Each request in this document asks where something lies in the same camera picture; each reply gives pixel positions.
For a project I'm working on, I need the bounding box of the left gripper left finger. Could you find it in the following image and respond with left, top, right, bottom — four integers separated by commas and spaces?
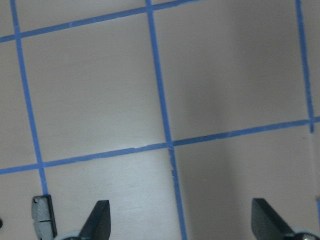
77, 200, 111, 240

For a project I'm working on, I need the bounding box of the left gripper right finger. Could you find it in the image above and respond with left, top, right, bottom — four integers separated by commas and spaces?
250, 198, 299, 240

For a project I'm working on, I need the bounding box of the black brake pad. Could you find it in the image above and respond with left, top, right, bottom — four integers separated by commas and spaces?
31, 194, 58, 240

